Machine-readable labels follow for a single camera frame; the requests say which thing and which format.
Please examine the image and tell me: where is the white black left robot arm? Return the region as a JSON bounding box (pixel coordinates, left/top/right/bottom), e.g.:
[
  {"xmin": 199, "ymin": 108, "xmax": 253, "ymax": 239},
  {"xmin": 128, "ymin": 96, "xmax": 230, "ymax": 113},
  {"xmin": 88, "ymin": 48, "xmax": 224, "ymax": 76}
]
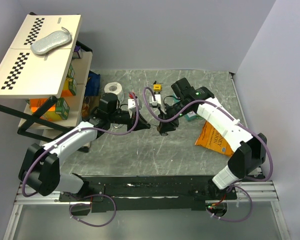
[{"xmin": 18, "ymin": 93, "xmax": 151, "ymax": 201}]

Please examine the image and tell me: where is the orange honey dijon chip bag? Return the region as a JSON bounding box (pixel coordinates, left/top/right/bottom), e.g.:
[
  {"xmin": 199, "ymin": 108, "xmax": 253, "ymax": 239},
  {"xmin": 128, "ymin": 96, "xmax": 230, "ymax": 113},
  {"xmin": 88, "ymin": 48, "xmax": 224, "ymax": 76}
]
[{"xmin": 195, "ymin": 121, "xmax": 234, "ymax": 157}]

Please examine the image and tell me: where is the checkerboard calibration board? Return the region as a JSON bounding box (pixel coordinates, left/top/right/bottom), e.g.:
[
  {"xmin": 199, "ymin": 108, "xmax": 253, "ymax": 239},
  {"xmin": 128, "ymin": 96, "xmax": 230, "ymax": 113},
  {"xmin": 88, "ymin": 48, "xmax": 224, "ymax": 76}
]
[{"xmin": 0, "ymin": 14, "xmax": 82, "ymax": 99}]

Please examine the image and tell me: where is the green orange juice carton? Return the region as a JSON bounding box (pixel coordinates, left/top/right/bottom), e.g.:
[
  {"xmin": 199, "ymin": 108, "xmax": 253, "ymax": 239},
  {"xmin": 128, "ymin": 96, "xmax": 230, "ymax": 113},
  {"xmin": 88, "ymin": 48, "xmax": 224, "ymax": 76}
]
[{"xmin": 61, "ymin": 78, "xmax": 77, "ymax": 97}]

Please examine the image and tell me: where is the green yellow tea box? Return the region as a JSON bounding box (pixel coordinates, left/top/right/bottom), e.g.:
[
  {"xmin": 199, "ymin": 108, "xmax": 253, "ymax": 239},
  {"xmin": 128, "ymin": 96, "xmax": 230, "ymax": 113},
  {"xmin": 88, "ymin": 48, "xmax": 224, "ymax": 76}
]
[{"xmin": 40, "ymin": 97, "xmax": 70, "ymax": 122}]

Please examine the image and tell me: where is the green tea box upper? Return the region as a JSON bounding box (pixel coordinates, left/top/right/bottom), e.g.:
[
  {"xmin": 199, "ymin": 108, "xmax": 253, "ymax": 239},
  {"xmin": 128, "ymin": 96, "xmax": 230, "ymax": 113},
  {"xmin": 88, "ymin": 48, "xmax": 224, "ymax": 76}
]
[{"xmin": 66, "ymin": 63, "xmax": 75, "ymax": 79}]

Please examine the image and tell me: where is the silver glitter pouch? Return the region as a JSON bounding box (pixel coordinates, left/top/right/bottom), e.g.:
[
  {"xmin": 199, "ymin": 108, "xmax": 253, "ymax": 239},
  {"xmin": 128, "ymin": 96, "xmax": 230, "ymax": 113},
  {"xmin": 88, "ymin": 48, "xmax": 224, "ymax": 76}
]
[{"xmin": 30, "ymin": 27, "xmax": 72, "ymax": 56}]

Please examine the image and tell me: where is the blue snack bag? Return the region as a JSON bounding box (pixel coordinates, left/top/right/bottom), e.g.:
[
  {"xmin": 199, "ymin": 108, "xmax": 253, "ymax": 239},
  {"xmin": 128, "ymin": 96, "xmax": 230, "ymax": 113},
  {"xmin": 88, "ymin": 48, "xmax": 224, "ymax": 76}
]
[{"xmin": 84, "ymin": 71, "xmax": 101, "ymax": 97}]

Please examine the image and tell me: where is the yellow padlock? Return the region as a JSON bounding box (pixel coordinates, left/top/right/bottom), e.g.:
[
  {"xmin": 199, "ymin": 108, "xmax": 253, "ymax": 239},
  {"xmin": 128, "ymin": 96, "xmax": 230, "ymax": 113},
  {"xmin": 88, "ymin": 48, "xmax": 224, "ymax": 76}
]
[{"xmin": 153, "ymin": 81, "xmax": 163, "ymax": 95}]

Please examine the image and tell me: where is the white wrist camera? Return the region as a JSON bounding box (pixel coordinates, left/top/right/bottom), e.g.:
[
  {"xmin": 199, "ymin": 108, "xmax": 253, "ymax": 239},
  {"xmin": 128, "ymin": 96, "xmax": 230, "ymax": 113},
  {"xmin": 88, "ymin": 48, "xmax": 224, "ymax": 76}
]
[
  {"xmin": 127, "ymin": 91, "xmax": 141, "ymax": 117},
  {"xmin": 149, "ymin": 94, "xmax": 163, "ymax": 108}
]

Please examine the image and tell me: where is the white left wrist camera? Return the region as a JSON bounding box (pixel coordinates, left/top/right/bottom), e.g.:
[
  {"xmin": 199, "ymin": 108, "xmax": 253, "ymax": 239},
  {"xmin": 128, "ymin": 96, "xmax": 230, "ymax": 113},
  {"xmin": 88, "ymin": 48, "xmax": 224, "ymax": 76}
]
[{"xmin": 127, "ymin": 91, "xmax": 141, "ymax": 117}]

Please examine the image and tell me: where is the aluminium rail frame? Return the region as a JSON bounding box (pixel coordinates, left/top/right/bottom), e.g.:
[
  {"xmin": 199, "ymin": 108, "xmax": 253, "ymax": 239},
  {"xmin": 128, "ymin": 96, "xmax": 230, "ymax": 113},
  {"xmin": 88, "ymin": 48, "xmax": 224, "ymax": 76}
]
[{"xmin": 2, "ymin": 72, "xmax": 291, "ymax": 240}]

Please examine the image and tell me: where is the black frame beige shelf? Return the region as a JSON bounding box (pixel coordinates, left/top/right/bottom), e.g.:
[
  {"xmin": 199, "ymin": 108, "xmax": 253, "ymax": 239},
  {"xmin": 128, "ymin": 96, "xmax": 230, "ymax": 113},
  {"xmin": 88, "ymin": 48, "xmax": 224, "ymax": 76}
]
[{"xmin": 0, "ymin": 11, "xmax": 94, "ymax": 154}]

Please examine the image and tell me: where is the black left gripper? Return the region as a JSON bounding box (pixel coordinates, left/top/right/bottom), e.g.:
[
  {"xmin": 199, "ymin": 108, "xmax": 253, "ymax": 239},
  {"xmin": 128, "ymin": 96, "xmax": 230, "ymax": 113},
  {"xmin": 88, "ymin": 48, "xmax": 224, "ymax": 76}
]
[{"xmin": 108, "ymin": 109, "xmax": 151, "ymax": 133}]

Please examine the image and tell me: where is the teal white small box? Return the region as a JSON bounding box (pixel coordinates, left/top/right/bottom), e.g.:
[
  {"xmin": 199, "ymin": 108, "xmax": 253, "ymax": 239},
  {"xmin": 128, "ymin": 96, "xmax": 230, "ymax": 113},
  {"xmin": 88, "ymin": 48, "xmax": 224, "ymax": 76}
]
[{"xmin": 185, "ymin": 111, "xmax": 197, "ymax": 122}]

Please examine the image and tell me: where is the large brass padlock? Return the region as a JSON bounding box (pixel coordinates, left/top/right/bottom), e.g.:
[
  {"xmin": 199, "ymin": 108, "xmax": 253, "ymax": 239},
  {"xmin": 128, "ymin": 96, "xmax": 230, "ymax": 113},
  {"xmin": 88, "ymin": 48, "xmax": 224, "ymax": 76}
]
[{"xmin": 112, "ymin": 123, "xmax": 123, "ymax": 129}]

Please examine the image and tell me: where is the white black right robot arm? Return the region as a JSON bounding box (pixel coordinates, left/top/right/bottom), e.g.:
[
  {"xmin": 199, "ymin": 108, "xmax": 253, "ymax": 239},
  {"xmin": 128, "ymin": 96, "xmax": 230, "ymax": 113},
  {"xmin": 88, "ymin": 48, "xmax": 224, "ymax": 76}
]
[{"xmin": 144, "ymin": 78, "xmax": 268, "ymax": 199}]

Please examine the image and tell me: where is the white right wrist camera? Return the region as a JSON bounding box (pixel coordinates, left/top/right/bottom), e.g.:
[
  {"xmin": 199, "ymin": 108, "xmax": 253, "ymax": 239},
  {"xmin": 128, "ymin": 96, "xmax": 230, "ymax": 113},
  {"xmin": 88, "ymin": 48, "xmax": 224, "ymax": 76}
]
[{"xmin": 149, "ymin": 94, "xmax": 163, "ymax": 108}]

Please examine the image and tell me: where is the purple white small box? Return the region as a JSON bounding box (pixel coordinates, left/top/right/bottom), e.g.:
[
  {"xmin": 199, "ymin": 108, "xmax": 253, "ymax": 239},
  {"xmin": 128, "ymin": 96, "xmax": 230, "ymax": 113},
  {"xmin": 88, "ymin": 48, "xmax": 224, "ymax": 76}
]
[{"xmin": 72, "ymin": 45, "xmax": 83, "ymax": 59}]

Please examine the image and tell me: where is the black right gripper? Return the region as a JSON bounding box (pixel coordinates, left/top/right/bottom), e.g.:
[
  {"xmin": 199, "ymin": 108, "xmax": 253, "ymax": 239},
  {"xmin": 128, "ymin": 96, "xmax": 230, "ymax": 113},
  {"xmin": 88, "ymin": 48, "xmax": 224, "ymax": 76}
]
[{"xmin": 158, "ymin": 101, "xmax": 192, "ymax": 135}]

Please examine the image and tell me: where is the small brass padlock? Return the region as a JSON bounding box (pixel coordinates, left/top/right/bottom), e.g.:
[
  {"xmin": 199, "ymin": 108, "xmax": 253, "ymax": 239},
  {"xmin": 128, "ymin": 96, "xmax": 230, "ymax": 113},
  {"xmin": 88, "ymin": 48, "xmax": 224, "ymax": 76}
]
[{"xmin": 156, "ymin": 125, "xmax": 168, "ymax": 137}]

